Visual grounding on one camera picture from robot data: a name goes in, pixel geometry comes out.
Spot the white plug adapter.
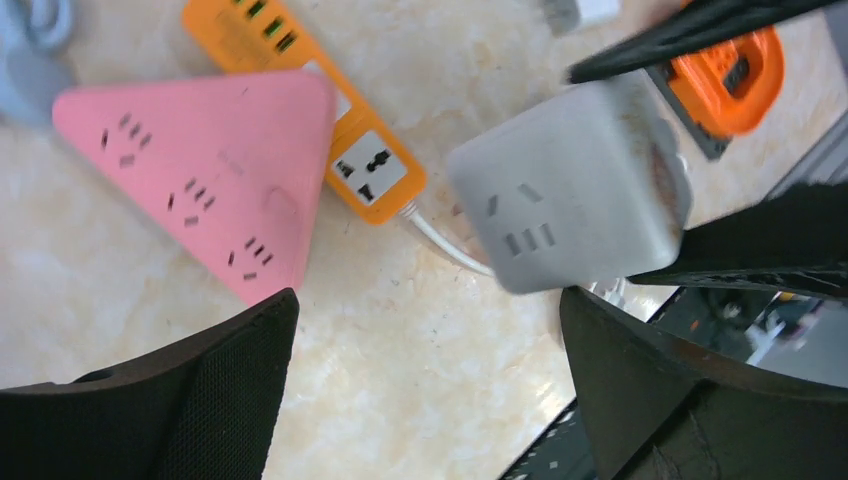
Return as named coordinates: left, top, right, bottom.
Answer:
left=540, top=0, right=621, bottom=36

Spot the orange power strip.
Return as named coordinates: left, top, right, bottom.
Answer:
left=182, top=1, right=427, bottom=225

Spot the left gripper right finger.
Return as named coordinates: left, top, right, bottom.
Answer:
left=560, top=287, right=847, bottom=479

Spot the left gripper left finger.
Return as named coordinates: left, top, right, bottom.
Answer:
left=1, top=289, right=299, bottom=479

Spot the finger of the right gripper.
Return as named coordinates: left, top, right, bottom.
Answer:
left=566, top=0, right=837, bottom=85
left=629, top=183, right=847, bottom=300

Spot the blue power strip with cable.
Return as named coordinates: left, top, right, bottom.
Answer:
left=1, top=0, right=76, bottom=129

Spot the pink triangular power strip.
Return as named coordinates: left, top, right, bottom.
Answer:
left=52, top=73, right=331, bottom=305

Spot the white cube socket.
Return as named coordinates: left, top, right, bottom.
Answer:
left=446, top=72, right=693, bottom=295

